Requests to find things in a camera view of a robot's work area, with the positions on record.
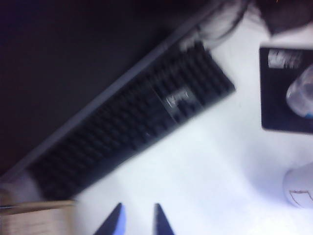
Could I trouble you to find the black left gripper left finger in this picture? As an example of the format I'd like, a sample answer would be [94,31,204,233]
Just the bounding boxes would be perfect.
[92,202,127,235]

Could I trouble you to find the black computer keyboard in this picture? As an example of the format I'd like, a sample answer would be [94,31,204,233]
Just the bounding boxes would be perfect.
[25,40,237,200]

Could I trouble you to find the black mouse pad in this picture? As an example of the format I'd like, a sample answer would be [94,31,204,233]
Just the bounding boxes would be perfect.
[259,46,313,134]

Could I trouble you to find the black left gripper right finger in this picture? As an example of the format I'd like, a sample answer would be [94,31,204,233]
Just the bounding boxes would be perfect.
[153,203,176,235]

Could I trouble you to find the white ceramic cup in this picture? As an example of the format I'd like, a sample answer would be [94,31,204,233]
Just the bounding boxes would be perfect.
[283,164,313,209]

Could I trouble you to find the large black computer monitor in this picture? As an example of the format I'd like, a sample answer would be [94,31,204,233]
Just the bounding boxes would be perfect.
[0,0,221,179]

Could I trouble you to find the beige canvas tent calendar stand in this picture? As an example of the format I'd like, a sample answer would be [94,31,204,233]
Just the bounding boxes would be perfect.
[0,188,76,235]

